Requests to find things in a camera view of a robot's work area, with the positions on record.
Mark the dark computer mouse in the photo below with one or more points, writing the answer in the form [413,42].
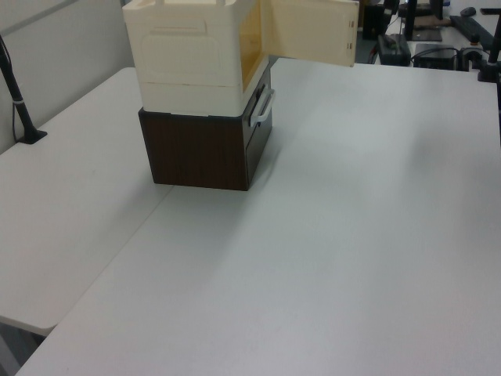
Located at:
[467,11]

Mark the cream plastic cabinet body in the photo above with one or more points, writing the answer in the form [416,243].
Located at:
[184,58]

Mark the black device with green light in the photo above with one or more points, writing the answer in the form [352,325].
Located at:
[393,49]

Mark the black camera clamp stand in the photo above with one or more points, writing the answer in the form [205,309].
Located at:
[491,62]

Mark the cream cabinet door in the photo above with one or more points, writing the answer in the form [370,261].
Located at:
[309,29]

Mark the black box device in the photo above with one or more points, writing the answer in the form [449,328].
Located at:
[436,56]

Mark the black pole stand with base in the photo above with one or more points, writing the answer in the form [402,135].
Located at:
[17,102]

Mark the black keyboard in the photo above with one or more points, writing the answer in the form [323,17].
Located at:
[471,27]

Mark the dark brown wooden drawer box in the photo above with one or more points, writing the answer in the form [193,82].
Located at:
[195,152]

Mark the dark box under desk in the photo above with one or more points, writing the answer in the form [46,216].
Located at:
[372,23]

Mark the black monitor stand pole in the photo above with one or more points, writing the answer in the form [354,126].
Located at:
[409,19]

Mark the black round knob device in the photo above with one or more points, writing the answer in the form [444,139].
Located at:
[471,53]

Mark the dark robot gripper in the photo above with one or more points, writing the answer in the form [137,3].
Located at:
[392,6]

